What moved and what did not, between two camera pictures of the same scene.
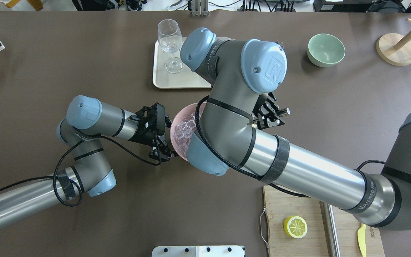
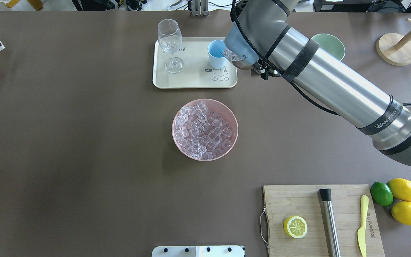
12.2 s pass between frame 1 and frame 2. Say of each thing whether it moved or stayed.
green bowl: stayed
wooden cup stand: stayed
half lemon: stayed
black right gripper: moved
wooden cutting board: stayed
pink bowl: moved
